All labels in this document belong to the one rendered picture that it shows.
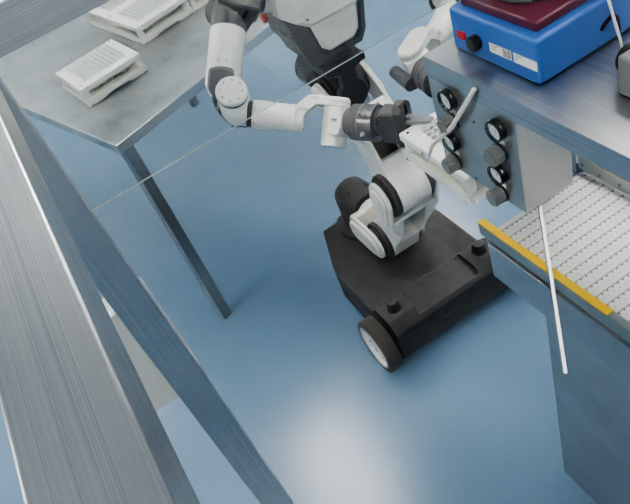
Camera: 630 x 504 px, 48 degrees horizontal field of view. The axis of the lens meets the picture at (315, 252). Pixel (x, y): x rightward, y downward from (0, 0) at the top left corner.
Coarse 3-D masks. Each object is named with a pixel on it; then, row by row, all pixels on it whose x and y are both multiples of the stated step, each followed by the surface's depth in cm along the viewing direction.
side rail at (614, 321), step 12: (480, 228) 145; (492, 240) 143; (516, 252) 137; (528, 264) 135; (540, 276) 134; (564, 288) 128; (576, 300) 127; (588, 312) 125; (600, 312) 121; (612, 312) 120; (612, 324) 120; (624, 324) 118; (624, 336) 119
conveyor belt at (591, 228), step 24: (576, 192) 147; (600, 192) 145; (528, 216) 147; (552, 216) 145; (576, 216) 143; (600, 216) 141; (624, 216) 139; (528, 240) 142; (552, 240) 140; (576, 240) 138; (600, 240) 137; (624, 240) 135; (552, 264) 136; (576, 264) 134; (600, 264) 133; (624, 264) 131; (600, 288) 129; (624, 288) 127; (624, 312) 124
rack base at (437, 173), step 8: (408, 152) 162; (416, 152) 161; (416, 160) 160; (424, 160) 158; (424, 168) 158; (432, 168) 155; (440, 168) 155; (432, 176) 157; (440, 176) 153; (448, 176) 152; (448, 184) 151; (456, 184) 149; (480, 184) 147; (456, 192) 150; (464, 192) 147; (480, 192) 147; (464, 200) 149; (472, 200) 147
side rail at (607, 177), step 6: (582, 162) 149; (588, 162) 148; (582, 168) 151; (588, 168) 149; (594, 168) 147; (600, 168) 145; (594, 174) 148; (600, 174) 146; (606, 174) 145; (612, 174) 143; (606, 180) 146; (612, 180) 144; (618, 180) 142; (618, 186) 143; (624, 186) 142; (624, 192) 143
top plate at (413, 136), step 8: (408, 128) 160; (416, 128) 160; (400, 136) 160; (408, 136) 158; (416, 136) 158; (424, 136) 157; (408, 144) 158; (416, 144) 156; (424, 144) 155; (424, 152) 153; (432, 152) 152; (440, 152) 151; (432, 160) 152; (440, 160) 149; (456, 176) 145; (464, 176) 143; (464, 184) 144
